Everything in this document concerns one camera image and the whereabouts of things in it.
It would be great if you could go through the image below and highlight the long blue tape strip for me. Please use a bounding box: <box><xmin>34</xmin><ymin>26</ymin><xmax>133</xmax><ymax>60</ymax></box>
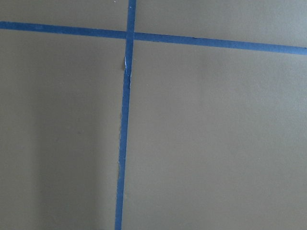
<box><xmin>114</xmin><ymin>0</ymin><xmax>136</xmax><ymax>230</ymax></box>

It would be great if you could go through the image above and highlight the crossing blue tape strip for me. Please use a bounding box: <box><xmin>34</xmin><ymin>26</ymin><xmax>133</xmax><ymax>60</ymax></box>
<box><xmin>0</xmin><ymin>21</ymin><xmax>307</xmax><ymax>56</ymax></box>

